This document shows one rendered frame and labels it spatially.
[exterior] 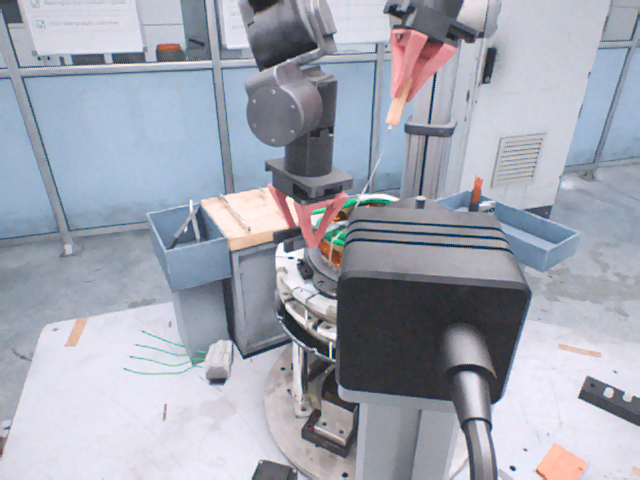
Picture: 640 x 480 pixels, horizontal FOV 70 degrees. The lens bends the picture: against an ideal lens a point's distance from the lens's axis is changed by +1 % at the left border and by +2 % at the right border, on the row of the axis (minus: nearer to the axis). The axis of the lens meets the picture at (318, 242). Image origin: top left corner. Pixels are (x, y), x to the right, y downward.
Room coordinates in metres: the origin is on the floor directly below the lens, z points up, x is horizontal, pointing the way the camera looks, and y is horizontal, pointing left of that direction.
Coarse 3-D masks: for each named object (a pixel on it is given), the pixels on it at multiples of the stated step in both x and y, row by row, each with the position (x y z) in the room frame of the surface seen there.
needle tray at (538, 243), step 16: (464, 192) 0.91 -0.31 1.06; (448, 208) 0.82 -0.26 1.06; (464, 208) 0.90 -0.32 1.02; (496, 208) 0.85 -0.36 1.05; (512, 208) 0.82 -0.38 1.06; (512, 224) 0.82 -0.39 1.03; (528, 224) 0.79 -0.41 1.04; (544, 224) 0.77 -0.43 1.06; (512, 240) 0.71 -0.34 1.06; (528, 240) 0.76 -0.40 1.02; (544, 240) 0.76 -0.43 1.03; (560, 240) 0.74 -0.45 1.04; (576, 240) 0.71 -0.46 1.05; (528, 256) 0.68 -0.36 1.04; (544, 256) 0.66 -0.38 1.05; (560, 256) 0.69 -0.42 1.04
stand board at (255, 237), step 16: (256, 192) 0.90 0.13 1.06; (208, 208) 0.82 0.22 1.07; (224, 208) 0.82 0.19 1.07; (240, 208) 0.82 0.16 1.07; (256, 208) 0.82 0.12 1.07; (272, 208) 0.82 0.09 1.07; (224, 224) 0.75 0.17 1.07; (256, 224) 0.75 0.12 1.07; (272, 224) 0.75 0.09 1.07; (240, 240) 0.70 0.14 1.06; (256, 240) 0.72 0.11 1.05; (272, 240) 0.73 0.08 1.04
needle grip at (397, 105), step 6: (408, 78) 0.59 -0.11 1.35; (408, 84) 0.59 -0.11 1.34; (402, 90) 0.59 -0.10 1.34; (408, 90) 0.59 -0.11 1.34; (402, 96) 0.58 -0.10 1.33; (396, 102) 0.58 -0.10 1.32; (402, 102) 0.58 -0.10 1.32; (390, 108) 0.59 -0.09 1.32; (396, 108) 0.58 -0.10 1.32; (402, 108) 0.58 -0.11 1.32; (390, 114) 0.58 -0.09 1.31; (396, 114) 0.58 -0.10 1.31; (390, 120) 0.58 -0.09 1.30; (396, 120) 0.58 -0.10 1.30
